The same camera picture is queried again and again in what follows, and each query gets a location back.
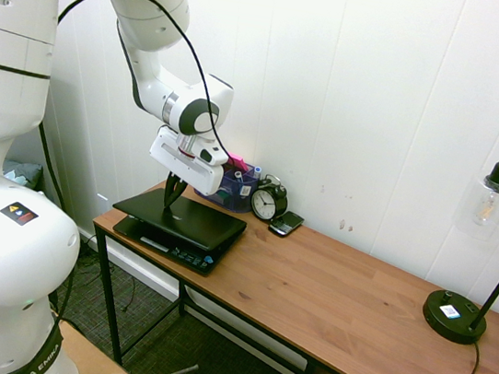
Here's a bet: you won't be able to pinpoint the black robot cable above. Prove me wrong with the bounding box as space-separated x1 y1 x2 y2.
36 0 252 160

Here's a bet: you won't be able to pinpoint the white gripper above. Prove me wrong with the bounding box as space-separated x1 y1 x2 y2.
142 123 232 217

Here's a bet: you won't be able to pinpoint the light wooden robot table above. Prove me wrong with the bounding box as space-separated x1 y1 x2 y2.
41 314 160 374

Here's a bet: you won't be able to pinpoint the black cables on floor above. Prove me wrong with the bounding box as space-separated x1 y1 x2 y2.
67 237 145 316

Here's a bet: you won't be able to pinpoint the wooden desk black metal frame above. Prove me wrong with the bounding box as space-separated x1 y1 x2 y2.
71 172 499 374

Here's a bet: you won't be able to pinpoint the pink sticky notes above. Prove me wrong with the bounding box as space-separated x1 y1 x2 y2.
225 151 258 176

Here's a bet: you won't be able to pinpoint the teal patterned pillow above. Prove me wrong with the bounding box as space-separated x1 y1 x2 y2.
0 158 44 189

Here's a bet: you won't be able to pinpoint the black desk lamp glass shade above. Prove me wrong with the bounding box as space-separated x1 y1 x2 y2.
418 135 499 350

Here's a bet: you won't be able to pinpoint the black laptop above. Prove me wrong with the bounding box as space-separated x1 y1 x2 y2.
103 186 251 283

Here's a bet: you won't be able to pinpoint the purple translucent desk organizer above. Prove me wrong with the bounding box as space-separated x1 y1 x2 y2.
191 160 261 216

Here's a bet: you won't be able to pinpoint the black keypad phone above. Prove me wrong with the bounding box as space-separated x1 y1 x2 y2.
267 208 307 240

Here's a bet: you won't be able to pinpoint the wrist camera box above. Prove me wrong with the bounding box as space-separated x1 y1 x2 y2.
198 142 231 167

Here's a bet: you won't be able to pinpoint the black twin-bell alarm clock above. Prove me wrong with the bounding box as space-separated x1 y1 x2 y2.
248 172 294 225

